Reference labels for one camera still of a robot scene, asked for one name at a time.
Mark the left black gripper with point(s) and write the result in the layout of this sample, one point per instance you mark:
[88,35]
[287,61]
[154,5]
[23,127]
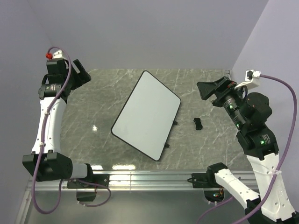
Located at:
[82,77]

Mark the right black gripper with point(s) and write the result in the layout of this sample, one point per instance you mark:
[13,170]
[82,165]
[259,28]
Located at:
[206,88]

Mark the blue whiteboard eraser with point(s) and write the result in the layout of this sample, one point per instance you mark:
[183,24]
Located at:
[198,124]

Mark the white whiteboard black frame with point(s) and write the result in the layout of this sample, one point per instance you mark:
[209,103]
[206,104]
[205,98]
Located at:
[146,119]

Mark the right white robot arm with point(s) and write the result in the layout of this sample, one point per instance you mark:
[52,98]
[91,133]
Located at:
[249,112]

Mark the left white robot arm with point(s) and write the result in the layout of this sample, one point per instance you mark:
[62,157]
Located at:
[46,162]

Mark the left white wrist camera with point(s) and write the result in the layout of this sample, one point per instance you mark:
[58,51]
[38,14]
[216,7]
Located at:
[55,55]

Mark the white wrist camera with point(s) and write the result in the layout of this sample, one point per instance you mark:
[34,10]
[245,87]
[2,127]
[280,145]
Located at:
[55,55]
[251,80]

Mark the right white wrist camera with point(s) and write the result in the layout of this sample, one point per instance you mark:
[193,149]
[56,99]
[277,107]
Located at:
[251,80]

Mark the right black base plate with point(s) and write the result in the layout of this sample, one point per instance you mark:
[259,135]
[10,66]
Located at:
[199,180]

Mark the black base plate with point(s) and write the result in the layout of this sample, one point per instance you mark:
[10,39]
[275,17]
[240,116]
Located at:
[199,180]
[101,179]

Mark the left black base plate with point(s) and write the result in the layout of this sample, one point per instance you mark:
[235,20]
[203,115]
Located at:
[101,179]

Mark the aluminium mounting rail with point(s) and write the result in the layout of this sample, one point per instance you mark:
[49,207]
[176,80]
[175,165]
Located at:
[159,180]

